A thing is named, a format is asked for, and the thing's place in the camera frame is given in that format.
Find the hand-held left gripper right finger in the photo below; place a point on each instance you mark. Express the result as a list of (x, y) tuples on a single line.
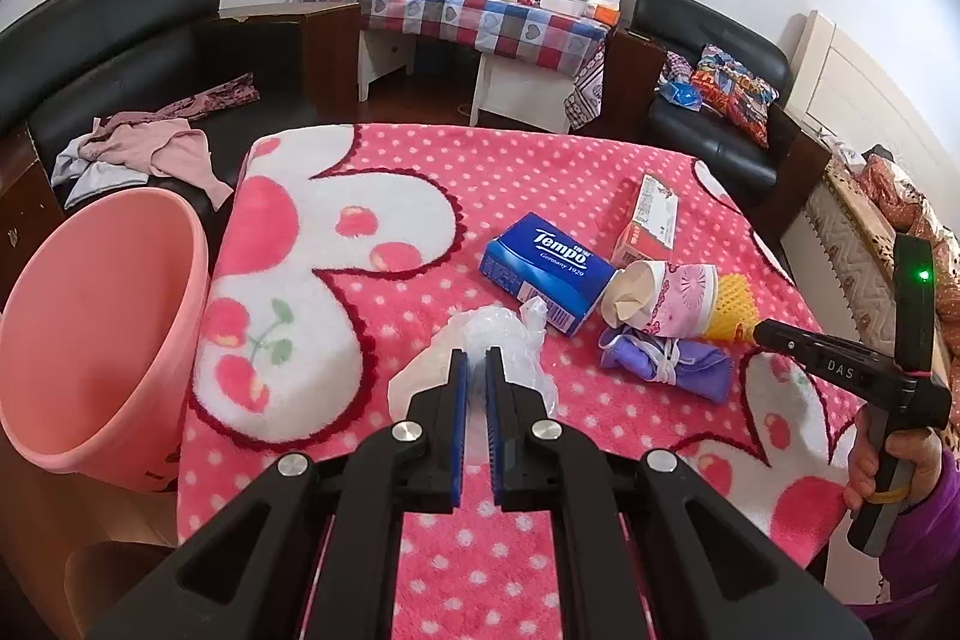
[(495, 430)]

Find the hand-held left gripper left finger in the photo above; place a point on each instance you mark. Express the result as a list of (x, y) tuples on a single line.
[(457, 430)]

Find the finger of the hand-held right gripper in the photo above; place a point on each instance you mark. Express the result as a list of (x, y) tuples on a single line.
[(787, 338)]

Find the yellow foam net with sticker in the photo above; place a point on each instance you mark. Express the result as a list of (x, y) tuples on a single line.
[(731, 306)]

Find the clear plastic bag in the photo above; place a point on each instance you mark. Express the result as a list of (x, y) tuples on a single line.
[(510, 340)]

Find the purple cloth pouch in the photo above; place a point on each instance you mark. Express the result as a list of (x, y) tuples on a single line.
[(690, 366)]

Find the pink patterned paper cup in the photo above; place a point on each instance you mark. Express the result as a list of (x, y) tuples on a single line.
[(675, 299)]

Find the blue tissue pack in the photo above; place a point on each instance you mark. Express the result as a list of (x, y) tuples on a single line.
[(547, 265)]

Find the red and white carton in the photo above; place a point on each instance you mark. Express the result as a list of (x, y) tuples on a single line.
[(649, 227)]

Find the pink plastic bucket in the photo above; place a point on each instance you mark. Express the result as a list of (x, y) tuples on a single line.
[(97, 310)]

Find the person's right forearm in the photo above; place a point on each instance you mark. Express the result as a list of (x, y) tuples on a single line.
[(930, 535)]

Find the person's right hand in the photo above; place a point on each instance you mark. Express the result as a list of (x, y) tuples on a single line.
[(866, 460)]

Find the orange patterned quilt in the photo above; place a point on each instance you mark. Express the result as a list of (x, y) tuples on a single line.
[(900, 197)]

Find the patterned mattress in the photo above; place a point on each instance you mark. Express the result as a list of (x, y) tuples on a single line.
[(840, 220)]

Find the black leather armchair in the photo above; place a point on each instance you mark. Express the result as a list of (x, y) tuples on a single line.
[(112, 10), (720, 145)]

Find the cream bed headboard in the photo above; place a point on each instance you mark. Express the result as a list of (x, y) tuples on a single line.
[(862, 93)]

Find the pink polka dot blanket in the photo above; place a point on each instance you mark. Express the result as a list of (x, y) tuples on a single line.
[(450, 175)]

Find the colourful printed cushion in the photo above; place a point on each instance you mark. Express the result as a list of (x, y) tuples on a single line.
[(735, 89)]

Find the blue plastic bag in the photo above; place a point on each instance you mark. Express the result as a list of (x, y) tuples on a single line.
[(682, 94)]

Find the plaid garment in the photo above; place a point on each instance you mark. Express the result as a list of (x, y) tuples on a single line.
[(675, 64)]

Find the white desk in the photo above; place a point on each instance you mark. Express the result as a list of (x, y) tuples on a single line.
[(517, 89)]

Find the orange box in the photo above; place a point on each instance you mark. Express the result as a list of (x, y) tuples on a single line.
[(606, 12)]

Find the pink garment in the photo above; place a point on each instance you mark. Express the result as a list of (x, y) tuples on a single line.
[(172, 149)]

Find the white tub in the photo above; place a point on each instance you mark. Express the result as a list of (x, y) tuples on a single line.
[(562, 3)]

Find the checkered heart tablecloth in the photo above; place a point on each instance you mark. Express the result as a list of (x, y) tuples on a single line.
[(487, 21)]

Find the dark red patterned garment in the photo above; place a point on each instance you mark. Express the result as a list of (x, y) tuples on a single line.
[(217, 96)]

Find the white garment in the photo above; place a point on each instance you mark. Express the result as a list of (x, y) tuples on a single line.
[(97, 179)]

